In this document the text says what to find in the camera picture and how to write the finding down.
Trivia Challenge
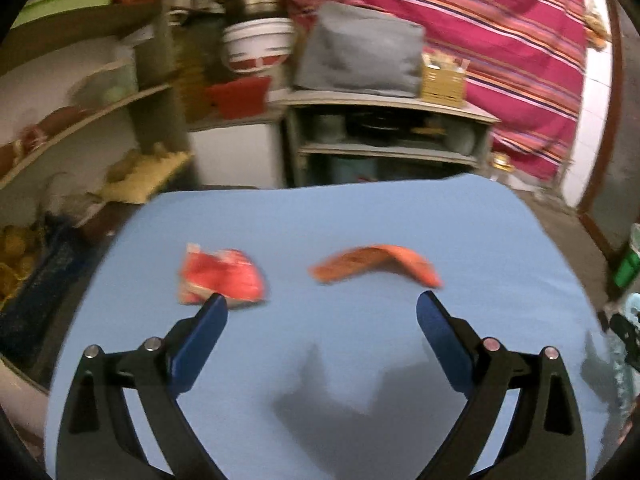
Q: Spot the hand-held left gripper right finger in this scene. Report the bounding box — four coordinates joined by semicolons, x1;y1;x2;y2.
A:
410;290;587;480

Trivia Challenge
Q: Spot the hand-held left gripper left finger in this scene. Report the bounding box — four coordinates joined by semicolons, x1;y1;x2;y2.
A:
56;292;230;480

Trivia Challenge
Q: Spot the red snack wrapper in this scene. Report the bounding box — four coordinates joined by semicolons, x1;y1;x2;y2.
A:
179;243;266;306

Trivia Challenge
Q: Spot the orange snack wrapper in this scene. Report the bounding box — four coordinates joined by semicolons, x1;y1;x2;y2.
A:
309;244;443;289

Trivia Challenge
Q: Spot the blue plastic crate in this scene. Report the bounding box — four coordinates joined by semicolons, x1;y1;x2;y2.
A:
0;212;108;361

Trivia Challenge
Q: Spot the yellow egg carton tray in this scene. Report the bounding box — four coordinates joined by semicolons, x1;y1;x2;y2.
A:
102;150;193;206

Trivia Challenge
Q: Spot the blue table cover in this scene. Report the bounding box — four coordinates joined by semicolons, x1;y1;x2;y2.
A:
42;174;631;480

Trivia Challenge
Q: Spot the white cabinet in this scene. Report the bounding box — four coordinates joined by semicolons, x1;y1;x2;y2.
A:
187;110;286;191

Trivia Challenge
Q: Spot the yellow woven basket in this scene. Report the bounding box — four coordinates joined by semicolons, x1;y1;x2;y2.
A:
0;255;36;311

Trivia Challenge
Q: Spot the green plastic object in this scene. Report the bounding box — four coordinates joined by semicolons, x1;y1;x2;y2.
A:
612;250;640;288

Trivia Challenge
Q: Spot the large brown potato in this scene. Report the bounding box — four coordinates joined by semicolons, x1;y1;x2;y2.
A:
0;225;33;261

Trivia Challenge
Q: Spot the black pan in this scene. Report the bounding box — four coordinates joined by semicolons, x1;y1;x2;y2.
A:
347;110;416;136

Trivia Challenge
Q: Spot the grey low cabinet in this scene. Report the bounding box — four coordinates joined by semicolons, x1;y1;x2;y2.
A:
280;91;501;188

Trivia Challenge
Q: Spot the dark metal pot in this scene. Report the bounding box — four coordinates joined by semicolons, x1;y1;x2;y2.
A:
305;115;346;143

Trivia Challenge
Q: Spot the red plastic basket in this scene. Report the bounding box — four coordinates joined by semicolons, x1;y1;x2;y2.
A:
205;76;272;120

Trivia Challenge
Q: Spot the yellow box with sticks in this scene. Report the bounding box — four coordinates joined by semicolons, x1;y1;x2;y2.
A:
420;52;471;107

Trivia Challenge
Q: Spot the clear plastic container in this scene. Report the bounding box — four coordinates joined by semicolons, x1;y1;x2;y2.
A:
75;65;138;106

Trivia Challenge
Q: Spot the grey fabric appliance cover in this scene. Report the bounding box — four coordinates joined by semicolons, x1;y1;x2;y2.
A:
291;2;426;98

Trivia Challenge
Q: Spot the wooden shelf unit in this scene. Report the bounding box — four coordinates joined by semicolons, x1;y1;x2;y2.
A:
0;0;201;211

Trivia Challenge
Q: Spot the white plastic bucket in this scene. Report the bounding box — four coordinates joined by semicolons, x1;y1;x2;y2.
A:
221;17;296;73

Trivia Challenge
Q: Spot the pink striped curtain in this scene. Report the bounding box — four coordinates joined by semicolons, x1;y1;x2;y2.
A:
285;0;588;181

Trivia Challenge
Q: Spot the green plastic tray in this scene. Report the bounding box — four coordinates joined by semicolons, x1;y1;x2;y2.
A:
10;0;116;31

